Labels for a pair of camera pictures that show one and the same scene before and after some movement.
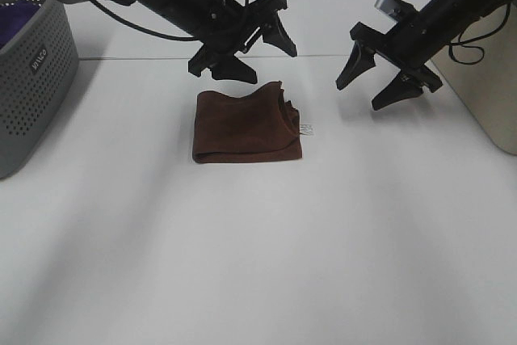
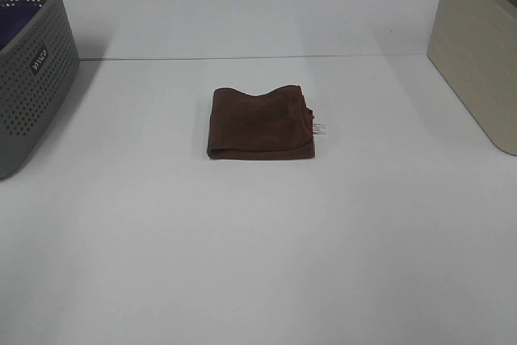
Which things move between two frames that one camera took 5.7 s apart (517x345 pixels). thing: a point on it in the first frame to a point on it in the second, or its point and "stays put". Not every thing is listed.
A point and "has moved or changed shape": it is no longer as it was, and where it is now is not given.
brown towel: x=258 y=127 has moved or changed shape
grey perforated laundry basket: x=38 y=73 stays put
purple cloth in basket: x=14 y=16 stays put
